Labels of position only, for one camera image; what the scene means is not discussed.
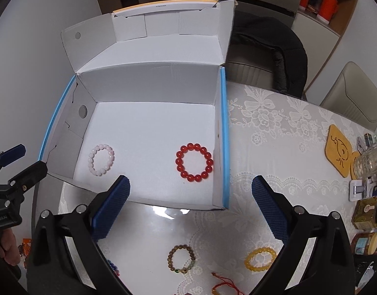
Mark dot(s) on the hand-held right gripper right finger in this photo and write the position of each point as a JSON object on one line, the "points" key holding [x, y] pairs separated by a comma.
{"points": [[269, 209]]}

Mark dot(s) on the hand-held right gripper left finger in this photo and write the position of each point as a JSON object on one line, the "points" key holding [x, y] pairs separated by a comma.
{"points": [[111, 209]]}

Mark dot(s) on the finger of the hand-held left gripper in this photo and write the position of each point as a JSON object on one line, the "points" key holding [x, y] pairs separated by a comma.
{"points": [[30, 173], [12, 154]]}

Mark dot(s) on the printed cardboard box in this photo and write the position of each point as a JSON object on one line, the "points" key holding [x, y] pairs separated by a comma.
{"points": [[151, 129]]}

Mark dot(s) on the person's left hand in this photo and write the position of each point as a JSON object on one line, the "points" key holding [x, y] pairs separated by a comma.
{"points": [[8, 247]]}

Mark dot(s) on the orange packet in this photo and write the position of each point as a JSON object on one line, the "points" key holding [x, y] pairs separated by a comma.
{"points": [[26, 247]]}

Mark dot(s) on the wooden coaster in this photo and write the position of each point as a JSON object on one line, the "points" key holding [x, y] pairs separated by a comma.
{"points": [[354, 159], [337, 150]]}

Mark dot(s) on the white plastic holder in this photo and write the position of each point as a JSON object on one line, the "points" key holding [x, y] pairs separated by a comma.
{"points": [[358, 189]]}

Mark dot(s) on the yellow lid jar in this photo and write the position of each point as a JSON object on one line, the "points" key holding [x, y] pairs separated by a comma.
{"points": [[366, 243]]}

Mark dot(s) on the glass mug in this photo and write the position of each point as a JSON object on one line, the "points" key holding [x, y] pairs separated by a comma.
{"points": [[369, 161]]}

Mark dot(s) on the small printed box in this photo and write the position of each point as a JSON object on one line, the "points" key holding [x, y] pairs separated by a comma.
{"points": [[372, 138]]}

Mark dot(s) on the beige chair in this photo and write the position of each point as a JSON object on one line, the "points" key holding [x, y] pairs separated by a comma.
{"points": [[351, 95], [246, 70]]}

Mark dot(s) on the chair with black jacket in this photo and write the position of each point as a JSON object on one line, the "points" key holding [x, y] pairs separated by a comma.
{"points": [[286, 52]]}

